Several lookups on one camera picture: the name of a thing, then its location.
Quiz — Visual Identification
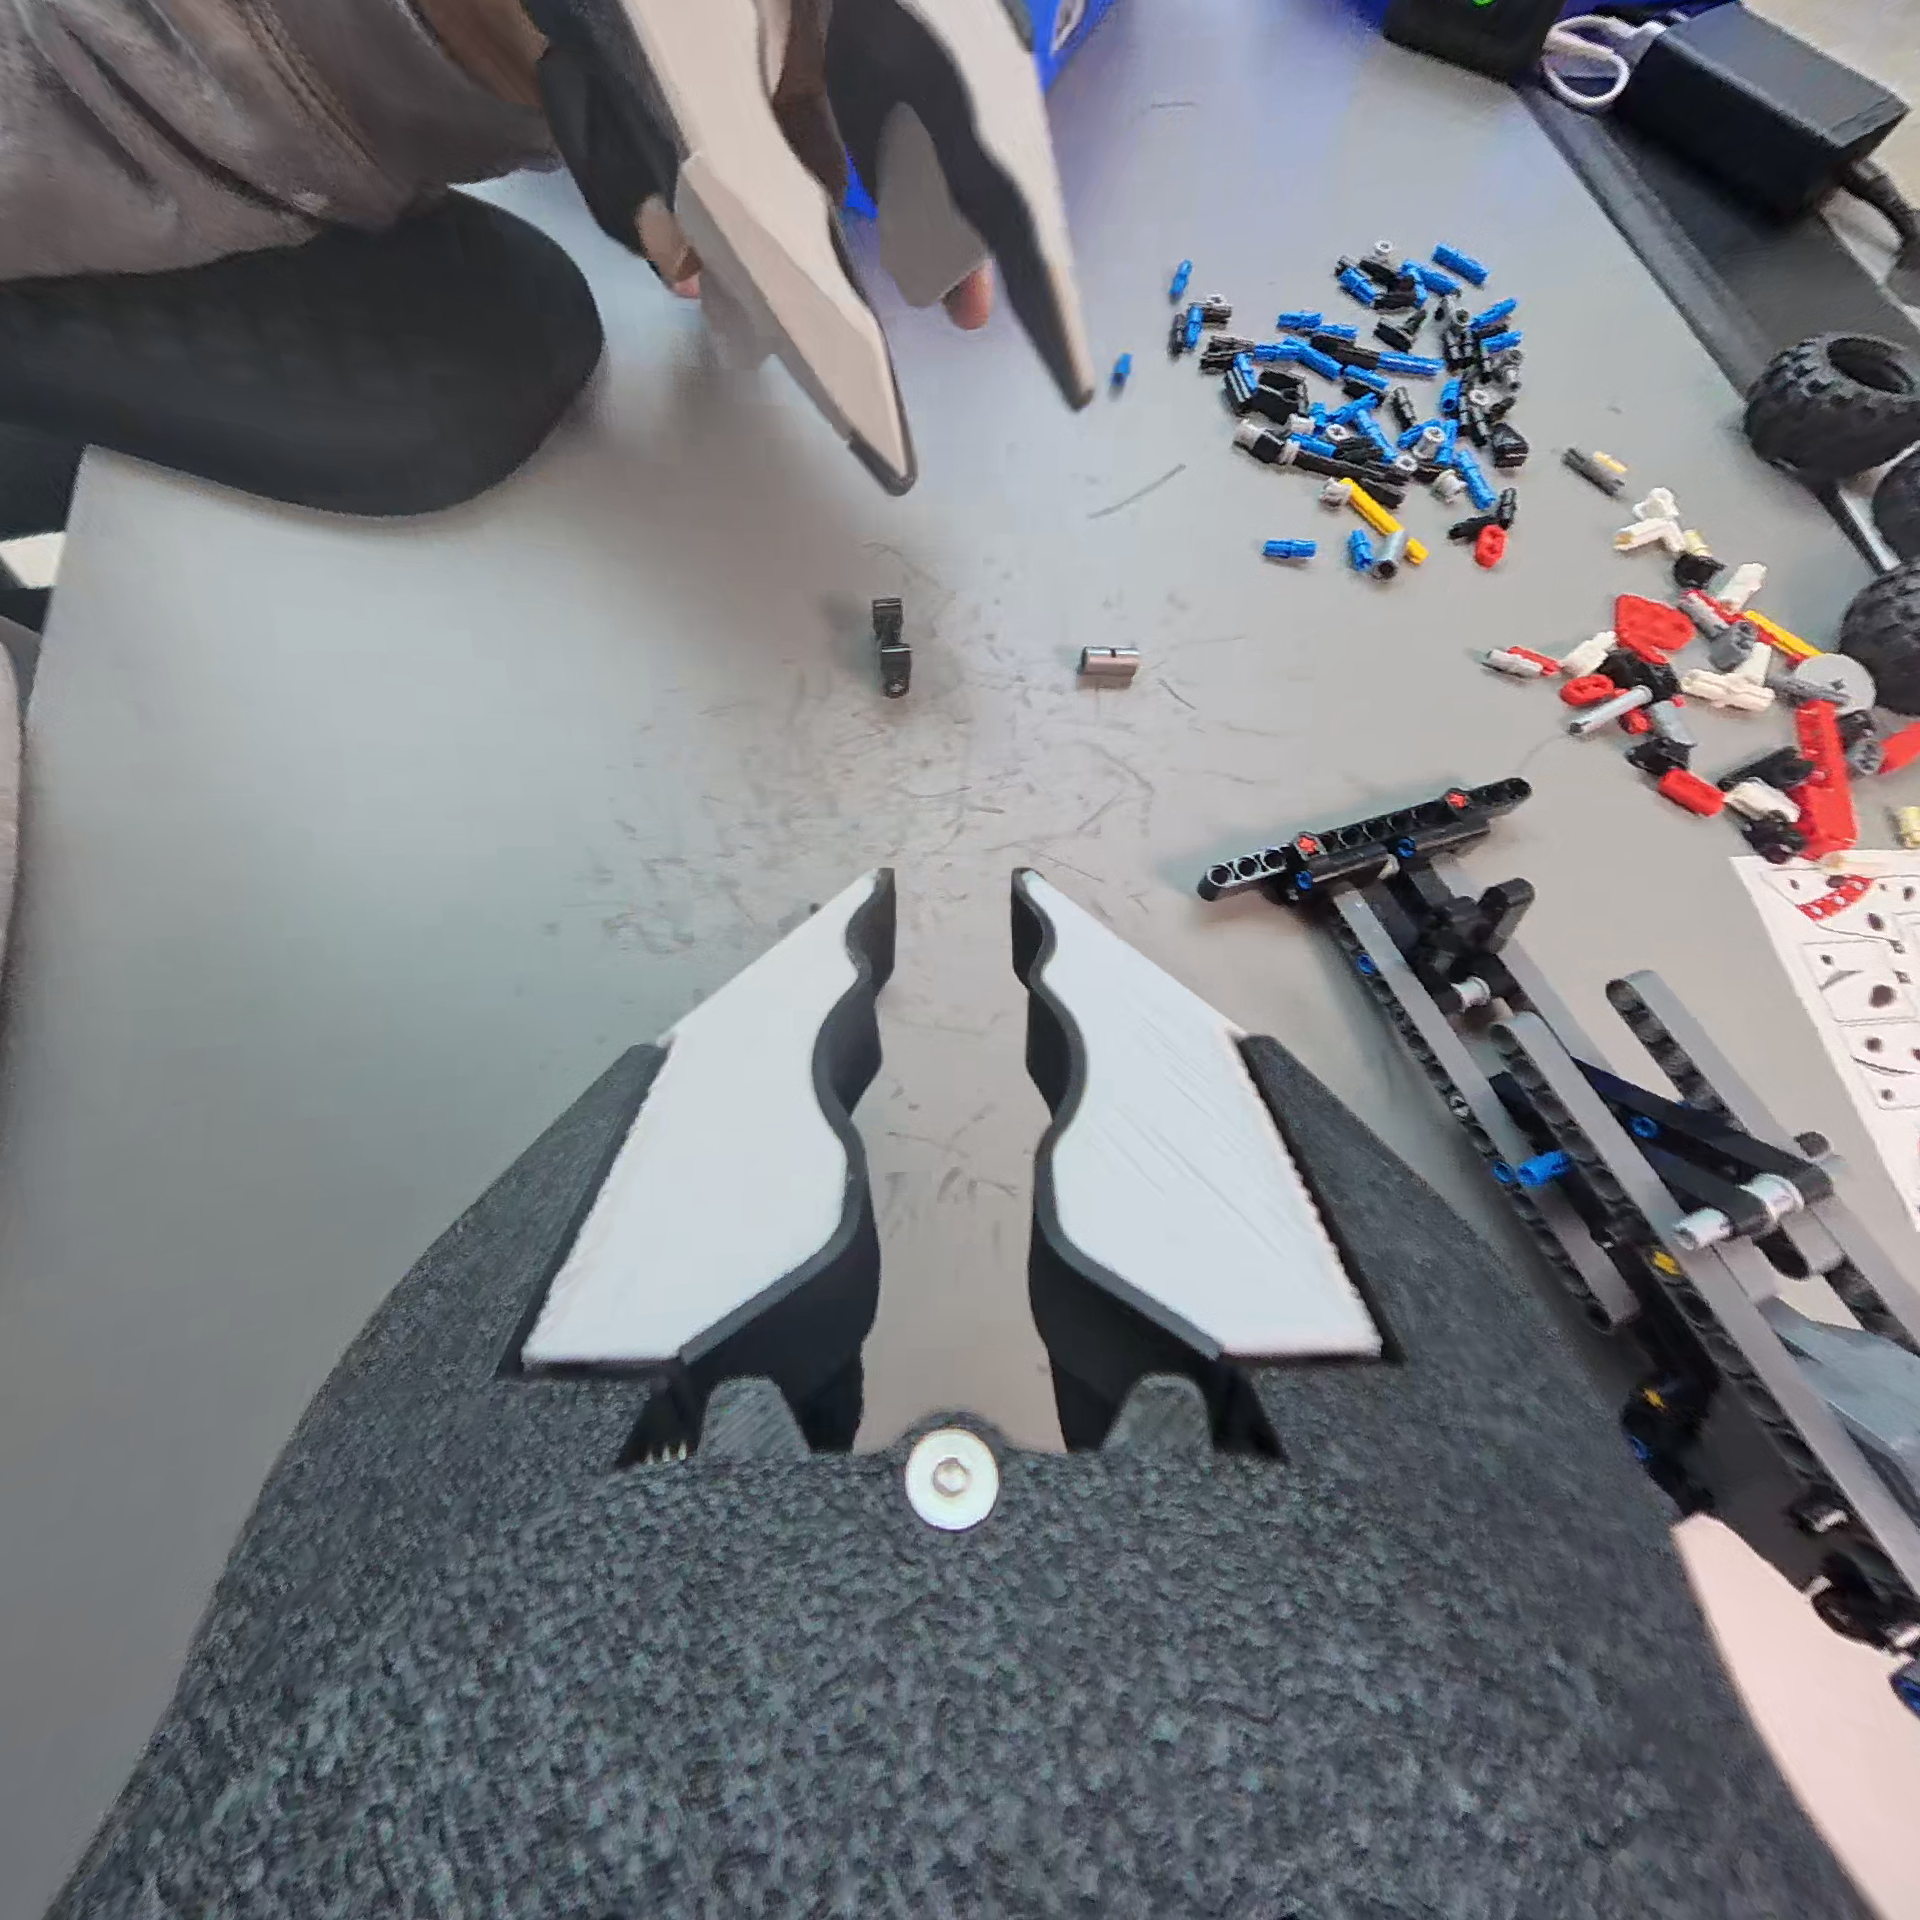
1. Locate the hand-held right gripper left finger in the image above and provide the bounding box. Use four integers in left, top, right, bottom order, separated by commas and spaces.
522, 864, 896, 1449

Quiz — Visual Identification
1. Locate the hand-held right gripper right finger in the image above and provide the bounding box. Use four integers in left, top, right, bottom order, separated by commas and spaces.
1007, 864, 1390, 1449

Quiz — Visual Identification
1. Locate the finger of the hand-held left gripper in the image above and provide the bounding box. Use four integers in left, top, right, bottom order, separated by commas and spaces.
618, 0, 921, 501
828, 0, 1099, 414

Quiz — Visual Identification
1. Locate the grey black toy chassis model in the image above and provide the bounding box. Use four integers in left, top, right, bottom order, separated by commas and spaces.
1196, 775, 1920, 1648

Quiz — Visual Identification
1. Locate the pile of blue black pins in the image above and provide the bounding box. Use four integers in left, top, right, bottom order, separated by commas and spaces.
1109, 238, 1534, 579

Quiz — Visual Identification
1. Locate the person's left forearm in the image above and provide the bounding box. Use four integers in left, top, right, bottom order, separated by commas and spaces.
0, 0, 558, 275

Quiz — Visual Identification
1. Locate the person's left hand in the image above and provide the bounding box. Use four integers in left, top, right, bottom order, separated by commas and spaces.
773, 0, 1004, 333

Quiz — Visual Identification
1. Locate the blue bin with square label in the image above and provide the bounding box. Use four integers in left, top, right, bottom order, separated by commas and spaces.
841, 0, 1118, 214

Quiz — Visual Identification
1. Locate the black power bank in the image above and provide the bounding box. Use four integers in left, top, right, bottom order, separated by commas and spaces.
1379, 0, 1570, 76

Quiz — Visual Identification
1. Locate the white sticker sheet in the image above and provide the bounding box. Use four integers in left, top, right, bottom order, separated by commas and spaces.
1736, 856, 1920, 1220

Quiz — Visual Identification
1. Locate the black power adapter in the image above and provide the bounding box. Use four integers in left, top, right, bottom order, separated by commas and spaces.
1615, 0, 1906, 224

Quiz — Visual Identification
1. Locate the pile of red white pieces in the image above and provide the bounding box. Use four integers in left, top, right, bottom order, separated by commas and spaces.
1482, 488, 1920, 876

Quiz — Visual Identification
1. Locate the white cable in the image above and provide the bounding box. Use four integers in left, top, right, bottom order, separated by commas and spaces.
1541, 11, 1637, 109

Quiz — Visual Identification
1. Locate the black adapter cable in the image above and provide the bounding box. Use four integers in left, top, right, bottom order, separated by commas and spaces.
1839, 156, 1920, 257

